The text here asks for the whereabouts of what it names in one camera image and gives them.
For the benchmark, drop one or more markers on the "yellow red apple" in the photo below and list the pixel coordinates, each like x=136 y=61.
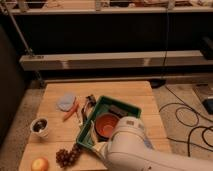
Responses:
x=40 y=164

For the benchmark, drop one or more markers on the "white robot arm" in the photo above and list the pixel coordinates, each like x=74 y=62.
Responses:
x=126 y=151

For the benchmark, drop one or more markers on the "red bowl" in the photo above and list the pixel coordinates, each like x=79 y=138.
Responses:
x=105 y=124

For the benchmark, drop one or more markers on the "dark rectangular block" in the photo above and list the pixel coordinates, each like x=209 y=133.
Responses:
x=117 y=111

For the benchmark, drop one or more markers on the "orange carrot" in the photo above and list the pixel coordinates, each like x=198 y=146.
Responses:
x=73 y=109

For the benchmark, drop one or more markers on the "green plastic tray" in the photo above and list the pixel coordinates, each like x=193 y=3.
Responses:
x=102 y=106

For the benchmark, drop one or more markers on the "grey metal shelf rack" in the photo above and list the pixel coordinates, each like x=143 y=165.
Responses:
x=115 y=40

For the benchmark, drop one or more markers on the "white cup with dark contents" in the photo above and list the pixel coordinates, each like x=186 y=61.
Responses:
x=39 y=127

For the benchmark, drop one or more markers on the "bunch of dark grapes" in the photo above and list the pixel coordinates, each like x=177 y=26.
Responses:
x=65 y=158

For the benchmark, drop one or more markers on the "dark device on floor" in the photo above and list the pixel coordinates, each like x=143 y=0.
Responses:
x=205 y=95

